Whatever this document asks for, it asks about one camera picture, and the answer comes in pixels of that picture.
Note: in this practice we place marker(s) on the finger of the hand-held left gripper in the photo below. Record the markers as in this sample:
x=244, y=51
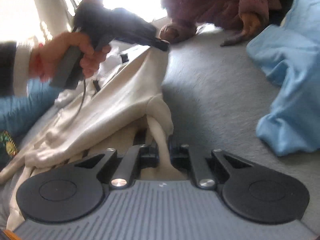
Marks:
x=160, y=44

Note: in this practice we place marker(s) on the holographic green label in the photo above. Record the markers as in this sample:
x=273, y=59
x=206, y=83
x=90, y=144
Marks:
x=7, y=145

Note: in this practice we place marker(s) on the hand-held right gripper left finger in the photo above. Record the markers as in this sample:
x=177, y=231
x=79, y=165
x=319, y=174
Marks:
x=150, y=155

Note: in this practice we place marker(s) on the cream jacket with black stripes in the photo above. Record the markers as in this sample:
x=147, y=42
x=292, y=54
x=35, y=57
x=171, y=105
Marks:
x=112, y=100

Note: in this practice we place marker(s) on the person's left hand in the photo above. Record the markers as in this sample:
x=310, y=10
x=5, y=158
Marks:
x=50, y=52

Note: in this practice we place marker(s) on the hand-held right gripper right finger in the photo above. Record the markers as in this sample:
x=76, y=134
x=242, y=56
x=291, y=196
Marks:
x=178, y=155

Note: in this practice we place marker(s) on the light blue cloth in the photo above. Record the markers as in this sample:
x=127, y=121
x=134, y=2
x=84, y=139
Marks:
x=295, y=67

